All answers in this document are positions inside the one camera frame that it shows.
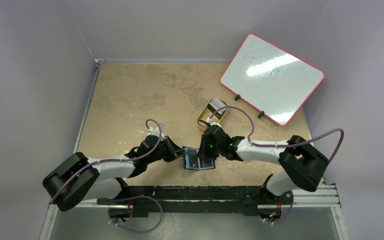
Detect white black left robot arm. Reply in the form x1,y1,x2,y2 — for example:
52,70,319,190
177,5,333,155
42,135,187,212

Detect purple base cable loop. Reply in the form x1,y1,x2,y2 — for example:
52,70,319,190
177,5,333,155
107,194,164,234

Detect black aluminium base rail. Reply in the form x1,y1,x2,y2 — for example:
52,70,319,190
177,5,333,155
49,174,342,219

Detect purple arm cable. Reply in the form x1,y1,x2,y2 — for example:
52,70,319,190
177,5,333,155
207,105,345,165
51,118,165,205

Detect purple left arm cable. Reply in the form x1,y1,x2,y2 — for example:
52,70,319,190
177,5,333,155
51,118,165,205

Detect stack of credit cards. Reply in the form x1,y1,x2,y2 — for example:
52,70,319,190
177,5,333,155
200,97,228,125

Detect red framed whiteboard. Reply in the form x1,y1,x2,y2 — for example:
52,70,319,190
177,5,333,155
220,33,325,126

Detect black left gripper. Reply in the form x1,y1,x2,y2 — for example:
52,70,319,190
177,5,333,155
146,135,187,165

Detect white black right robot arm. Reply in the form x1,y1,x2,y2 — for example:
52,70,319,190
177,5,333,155
197,124,329,204

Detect beige oval plastic tray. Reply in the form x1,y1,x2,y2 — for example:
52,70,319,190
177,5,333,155
196,97,229,130

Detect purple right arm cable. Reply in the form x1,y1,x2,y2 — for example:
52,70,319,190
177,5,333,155
207,105,345,165

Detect navy blue leather card holder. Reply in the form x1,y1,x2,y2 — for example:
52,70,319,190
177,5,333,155
182,146,216,171

